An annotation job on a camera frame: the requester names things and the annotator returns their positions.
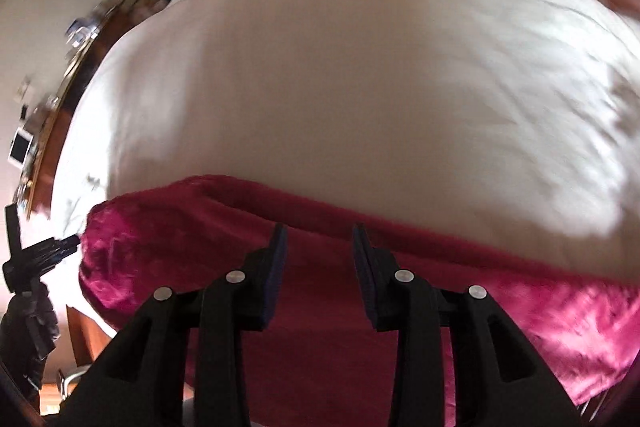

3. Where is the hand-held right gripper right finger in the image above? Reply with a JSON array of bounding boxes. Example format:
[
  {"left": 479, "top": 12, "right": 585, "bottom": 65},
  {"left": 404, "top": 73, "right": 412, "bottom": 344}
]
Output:
[{"left": 351, "top": 223, "right": 583, "bottom": 427}]

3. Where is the magenta fleece blanket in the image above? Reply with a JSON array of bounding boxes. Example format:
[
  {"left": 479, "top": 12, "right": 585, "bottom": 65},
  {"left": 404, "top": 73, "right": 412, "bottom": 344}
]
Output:
[{"left": 77, "top": 174, "right": 640, "bottom": 427}]

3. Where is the white bed blanket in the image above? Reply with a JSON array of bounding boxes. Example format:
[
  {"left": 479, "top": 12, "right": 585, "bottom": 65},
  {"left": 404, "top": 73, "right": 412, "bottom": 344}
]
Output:
[{"left": 50, "top": 0, "right": 640, "bottom": 283}]

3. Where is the small white monitor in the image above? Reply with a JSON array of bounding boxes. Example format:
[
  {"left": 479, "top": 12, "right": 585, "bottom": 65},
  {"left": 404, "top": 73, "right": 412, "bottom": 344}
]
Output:
[{"left": 9, "top": 128, "right": 35, "bottom": 166}]

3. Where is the person's left forearm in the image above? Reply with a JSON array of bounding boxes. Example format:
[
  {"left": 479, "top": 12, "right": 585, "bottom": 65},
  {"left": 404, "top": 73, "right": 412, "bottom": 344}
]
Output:
[{"left": 0, "top": 292, "right": 61, "bottom": 390}]

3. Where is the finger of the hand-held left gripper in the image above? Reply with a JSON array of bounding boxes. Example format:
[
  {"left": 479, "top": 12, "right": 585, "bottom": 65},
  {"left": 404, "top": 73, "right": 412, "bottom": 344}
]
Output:
[{"left": 24, "top": 234, "right": 80, "bottom": 271}]

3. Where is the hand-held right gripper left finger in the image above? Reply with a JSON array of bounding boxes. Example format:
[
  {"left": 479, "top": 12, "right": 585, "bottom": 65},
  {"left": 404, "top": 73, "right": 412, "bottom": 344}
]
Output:
[{"left": 62, "top": 223, "right": 289, "bottom": 427}]

